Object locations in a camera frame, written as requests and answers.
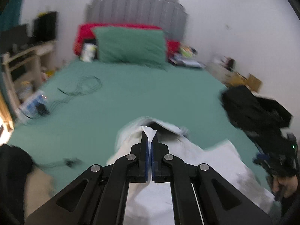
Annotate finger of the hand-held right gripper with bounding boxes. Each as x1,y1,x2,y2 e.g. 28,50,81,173
253,153,270,167

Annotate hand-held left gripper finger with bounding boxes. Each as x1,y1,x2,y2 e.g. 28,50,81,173
25,131,150,225
151,135,273,225

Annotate white shirt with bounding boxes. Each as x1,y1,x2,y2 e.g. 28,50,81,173
106,116,276,225

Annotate pile of black clothes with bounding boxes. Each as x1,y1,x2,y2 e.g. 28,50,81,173
220,85,293,146

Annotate person's right hand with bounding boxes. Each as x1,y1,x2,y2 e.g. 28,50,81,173
272,175,298,201

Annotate bed with green sheet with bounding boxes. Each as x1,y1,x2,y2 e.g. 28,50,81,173
7,58,282,214

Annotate cardboard box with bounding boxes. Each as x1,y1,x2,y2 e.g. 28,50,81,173
224,71,263,93

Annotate white box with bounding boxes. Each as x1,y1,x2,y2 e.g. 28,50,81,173
208,56,235,80

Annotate pile of books and packets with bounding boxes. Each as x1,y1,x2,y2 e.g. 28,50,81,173
168,45,205,70

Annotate beige pants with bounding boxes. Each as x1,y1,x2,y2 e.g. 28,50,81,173
25,169,57,219

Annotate black power adapter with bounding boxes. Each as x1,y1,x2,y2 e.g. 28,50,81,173
36,104,50,116

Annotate green pillow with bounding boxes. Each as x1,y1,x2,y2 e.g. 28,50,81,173
92,26,169,71

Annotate white and blue power strip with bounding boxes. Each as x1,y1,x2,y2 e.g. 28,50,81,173
18,90,48,123

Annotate black garment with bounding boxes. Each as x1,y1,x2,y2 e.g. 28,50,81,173
0,144,35,225

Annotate red pillow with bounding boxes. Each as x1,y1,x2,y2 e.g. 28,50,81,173
73,23,181,59

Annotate grey padded headboard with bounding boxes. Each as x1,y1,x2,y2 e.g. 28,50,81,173
84,0,189,43

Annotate light wooden shelf desk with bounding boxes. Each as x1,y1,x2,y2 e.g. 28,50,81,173
0,40,58,122

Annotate teal curtain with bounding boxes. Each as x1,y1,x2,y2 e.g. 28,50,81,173
0,0,31,32

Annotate small black plug with cable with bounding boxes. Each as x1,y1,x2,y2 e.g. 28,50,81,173
37,157,82,169

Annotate long black cable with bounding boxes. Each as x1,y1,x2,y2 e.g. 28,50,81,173
26,75,104,120

